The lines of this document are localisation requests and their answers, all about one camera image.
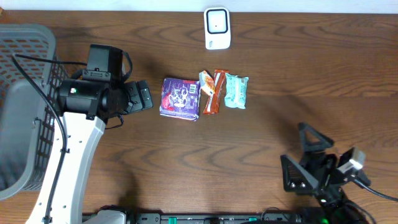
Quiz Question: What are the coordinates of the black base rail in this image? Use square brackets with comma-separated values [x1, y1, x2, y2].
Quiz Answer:
[82, 212, 302, 224]

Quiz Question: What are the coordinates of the mint green snack packet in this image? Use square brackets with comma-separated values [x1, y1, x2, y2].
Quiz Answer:
[224, 73, 249, 110]

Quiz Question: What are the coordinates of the red orange snack bar wrapper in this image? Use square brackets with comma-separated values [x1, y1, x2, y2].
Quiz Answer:
[203, 69, 229, 114]

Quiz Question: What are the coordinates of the white barcode scanner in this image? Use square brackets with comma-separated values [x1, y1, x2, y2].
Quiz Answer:
[203, 7, 231, 50]

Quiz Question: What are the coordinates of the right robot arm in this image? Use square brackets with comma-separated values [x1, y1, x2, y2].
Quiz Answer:
[280, 123, 375, 223]

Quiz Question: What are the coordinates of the purple Carefree packet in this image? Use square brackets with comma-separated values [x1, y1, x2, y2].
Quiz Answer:
[159, 78, 200, 121]

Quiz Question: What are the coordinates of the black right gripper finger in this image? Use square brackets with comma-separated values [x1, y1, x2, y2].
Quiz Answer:
[298, 123, 335, 152]
[280, 155, 319, 194]

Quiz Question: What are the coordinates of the grey plastic mesh basket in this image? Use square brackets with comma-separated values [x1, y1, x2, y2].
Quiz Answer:
[1, 24, 68, 200]

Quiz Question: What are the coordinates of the small orange white packet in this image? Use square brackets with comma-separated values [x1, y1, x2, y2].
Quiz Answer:
[199, 70, 215, 96]

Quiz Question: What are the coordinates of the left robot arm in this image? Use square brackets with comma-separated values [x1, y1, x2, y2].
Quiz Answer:
[28, 44, 153, 223]

